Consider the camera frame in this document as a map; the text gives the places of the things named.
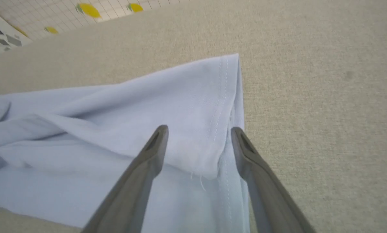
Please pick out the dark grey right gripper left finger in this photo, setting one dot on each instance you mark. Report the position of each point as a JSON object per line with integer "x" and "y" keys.
{"x": 132, "y": 191}

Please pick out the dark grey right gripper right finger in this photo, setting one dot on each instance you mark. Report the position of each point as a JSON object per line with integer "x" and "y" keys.
{"x": 267, "y": 194}

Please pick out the light blue polo shirt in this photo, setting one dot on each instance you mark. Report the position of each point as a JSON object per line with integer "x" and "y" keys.
{"x": 115, "y": 129}

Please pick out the lemon print tile panel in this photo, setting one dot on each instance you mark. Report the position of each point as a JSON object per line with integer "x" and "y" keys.
{"x": 83, "y": 14}

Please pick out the grey terrazzo pattern panel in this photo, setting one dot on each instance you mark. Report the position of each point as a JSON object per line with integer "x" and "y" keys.
{"x": 1, "y": 37}

